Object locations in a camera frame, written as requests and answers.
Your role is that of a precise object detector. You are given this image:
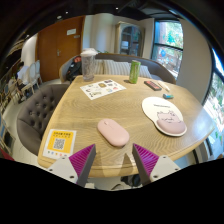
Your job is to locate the grey sofa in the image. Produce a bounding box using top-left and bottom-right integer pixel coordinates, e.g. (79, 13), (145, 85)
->
(59, 52), (177, 85)

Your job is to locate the yellow code sticker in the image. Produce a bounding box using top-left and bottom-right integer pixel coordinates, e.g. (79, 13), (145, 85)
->
(42, 128), (77, 160)

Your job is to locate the group of white chairs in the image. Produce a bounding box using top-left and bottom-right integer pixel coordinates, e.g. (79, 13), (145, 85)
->
(19, 59), (43, 98)

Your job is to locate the striped cushion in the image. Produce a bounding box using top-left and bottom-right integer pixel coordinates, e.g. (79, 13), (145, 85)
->
(102, 59), (131, 77)
(94, 59), (105, 76)
(138, 64), (153, 80)

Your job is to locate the brown wooden door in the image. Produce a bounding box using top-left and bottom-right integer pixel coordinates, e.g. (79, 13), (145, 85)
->
(36, 16), (85, 83)

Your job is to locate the green drink can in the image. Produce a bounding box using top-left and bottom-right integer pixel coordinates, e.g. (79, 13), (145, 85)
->
(128, 59), (142, 85)

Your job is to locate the person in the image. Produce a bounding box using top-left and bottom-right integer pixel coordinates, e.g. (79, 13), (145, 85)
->
(16, 61), (31, 84)

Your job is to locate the grey tufted armchair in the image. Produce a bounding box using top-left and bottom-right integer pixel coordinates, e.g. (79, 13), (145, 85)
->
(16, 83), (71, 157)

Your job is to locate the pink computer mouse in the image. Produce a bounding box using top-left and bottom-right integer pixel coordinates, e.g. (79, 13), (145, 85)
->
(96, 118), (131, 148)

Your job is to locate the black framed window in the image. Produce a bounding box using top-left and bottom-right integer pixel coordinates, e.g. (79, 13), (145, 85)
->
(151, 20), (184, 79)

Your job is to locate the white sticker sheet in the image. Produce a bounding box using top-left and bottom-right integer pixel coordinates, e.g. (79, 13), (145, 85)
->
(79, 78), (127, 101)

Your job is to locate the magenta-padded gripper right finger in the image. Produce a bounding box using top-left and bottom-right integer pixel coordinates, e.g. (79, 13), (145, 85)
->
(131, 143), (182, 187)

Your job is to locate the black box with red print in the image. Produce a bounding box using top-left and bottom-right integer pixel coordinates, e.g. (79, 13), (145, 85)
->
(143, 80), (163, 92)

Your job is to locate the white mouse pad, pink wrist rest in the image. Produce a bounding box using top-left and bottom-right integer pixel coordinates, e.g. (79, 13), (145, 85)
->
(141, 96), (188, 138)

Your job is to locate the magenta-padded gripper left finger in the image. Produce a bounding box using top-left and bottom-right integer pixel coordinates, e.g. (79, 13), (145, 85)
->
(46, 143), (97, 188)

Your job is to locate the clear tumbler with white lid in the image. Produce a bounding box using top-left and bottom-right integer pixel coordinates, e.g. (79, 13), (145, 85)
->
(80, 48), (99, 82)

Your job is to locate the arched glass door cabinet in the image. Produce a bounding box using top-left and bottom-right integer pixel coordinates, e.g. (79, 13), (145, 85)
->
(114, 22), (145, 58)

